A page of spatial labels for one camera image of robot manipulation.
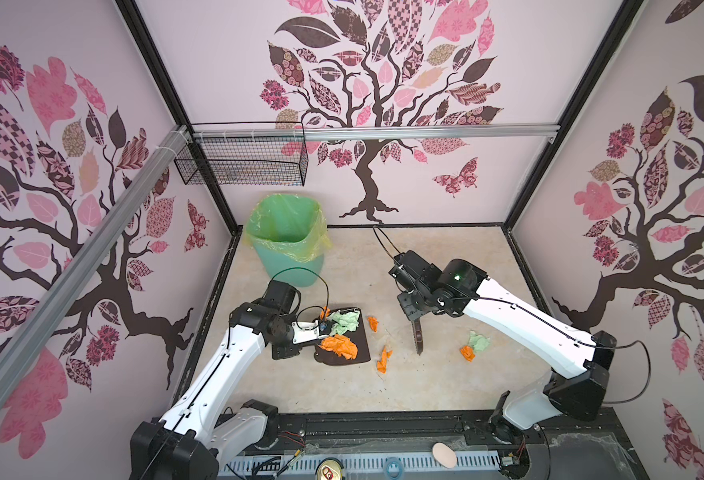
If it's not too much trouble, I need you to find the orange scrap front centre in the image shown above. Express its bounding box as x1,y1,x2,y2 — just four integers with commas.
320,335,358,360

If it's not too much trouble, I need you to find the dark brown dustpan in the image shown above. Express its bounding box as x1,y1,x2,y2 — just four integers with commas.
313,307,371,366

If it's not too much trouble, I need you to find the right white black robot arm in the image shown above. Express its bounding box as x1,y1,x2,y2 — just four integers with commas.
389,250,617,442

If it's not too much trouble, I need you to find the green scrap front centre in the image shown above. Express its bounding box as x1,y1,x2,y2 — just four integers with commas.
329,309,360,336

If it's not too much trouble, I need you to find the small orange scrap centre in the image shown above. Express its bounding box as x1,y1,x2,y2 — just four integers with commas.
367,316,379,333

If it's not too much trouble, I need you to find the orange twisted scrap front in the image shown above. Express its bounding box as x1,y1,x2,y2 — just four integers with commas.
376,346,393,374

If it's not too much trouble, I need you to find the silver aluminium rail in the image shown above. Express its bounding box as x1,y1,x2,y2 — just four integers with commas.
0,125,189,410
193,124,560,142

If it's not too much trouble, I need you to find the green scrap front right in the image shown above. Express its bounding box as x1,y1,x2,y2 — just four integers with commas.
467,331,490,354

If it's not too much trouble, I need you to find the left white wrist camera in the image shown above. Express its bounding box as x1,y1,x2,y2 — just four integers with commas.
291,320,332,345

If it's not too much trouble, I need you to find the dark brown hand brush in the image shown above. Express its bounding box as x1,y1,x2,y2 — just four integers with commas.
411,319,424,355

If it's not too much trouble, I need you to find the green scrap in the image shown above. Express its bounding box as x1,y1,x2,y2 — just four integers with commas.
329,309,360,336
467,331,490,354

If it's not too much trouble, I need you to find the beige oval disc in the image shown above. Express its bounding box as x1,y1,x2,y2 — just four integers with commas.
431,442,458,469

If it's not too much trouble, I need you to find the black wire basket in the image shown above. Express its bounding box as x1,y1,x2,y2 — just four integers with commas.
174,120,309,187

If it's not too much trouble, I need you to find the silver aluminium rail left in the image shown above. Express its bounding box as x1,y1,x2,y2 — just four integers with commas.
0,125,189,410

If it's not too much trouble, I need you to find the green bin with liner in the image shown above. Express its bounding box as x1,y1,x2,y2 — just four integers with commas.
244,194,331,288

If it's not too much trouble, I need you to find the orange scrap front right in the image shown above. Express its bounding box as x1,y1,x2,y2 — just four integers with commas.
460,345,476,362

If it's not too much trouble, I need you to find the silver aluminium rail back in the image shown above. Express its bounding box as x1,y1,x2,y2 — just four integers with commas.
193,124,560,142

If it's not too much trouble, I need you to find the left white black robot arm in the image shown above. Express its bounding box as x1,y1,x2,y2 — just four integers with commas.
129,280,300,479

